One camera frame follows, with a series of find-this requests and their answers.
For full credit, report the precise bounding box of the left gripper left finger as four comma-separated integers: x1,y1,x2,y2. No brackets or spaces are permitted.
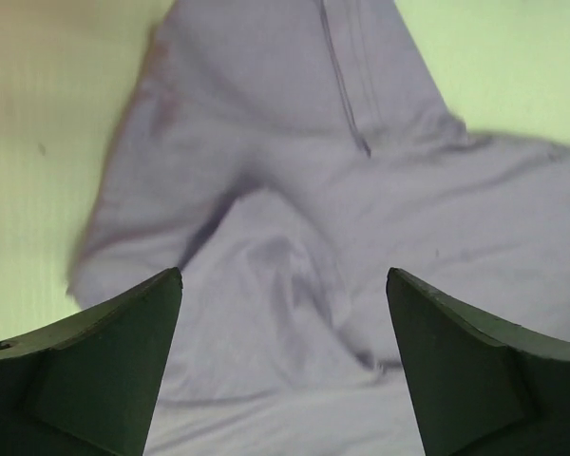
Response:
0,268,182,455

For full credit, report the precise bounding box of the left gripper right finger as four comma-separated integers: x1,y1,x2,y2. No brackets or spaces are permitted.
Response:
386,268,570,456

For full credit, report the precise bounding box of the purple t shirt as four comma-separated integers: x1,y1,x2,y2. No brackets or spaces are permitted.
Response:
69,1,570,455

